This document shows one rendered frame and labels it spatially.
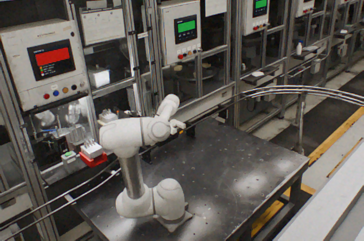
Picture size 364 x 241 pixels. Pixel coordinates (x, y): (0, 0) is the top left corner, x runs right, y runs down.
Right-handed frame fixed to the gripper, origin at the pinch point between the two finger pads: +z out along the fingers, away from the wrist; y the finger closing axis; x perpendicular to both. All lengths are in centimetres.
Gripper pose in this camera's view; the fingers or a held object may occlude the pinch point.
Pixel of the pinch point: (128, 113)
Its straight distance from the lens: 222.5
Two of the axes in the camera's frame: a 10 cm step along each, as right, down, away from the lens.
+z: -6.8, -2.8, 6.8
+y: -0.6, -9.0, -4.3
